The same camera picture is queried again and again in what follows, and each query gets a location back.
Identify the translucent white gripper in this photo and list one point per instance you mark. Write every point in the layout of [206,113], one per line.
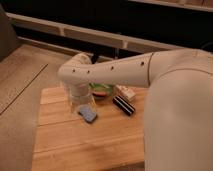
[80,95]

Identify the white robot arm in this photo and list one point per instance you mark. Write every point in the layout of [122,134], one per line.
[178,109]

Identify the green bowl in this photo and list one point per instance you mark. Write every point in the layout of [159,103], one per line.
[101,90]

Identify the blue sponge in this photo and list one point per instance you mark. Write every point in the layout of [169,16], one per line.
[87,113]

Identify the black striped box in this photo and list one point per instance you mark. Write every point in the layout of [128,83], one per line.
[127,108]

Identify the white carton box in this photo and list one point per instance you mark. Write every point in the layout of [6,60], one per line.
[126,92]

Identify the wooden cutting board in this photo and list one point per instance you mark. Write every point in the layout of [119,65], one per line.
[65,142]

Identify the white window frame rail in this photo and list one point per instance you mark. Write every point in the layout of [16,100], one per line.
[89,35]

